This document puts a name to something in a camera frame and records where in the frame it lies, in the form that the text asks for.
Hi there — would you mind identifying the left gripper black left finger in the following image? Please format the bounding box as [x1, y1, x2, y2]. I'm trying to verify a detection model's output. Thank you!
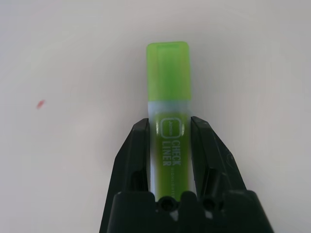
[98, 118, 151, 233]

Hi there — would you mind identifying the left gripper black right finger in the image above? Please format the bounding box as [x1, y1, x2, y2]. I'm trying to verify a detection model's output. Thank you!
[191, 116, 247, 195]

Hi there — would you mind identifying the green highlighter pen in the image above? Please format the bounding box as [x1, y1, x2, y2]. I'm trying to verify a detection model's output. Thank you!
[145, 41, 192, 202]

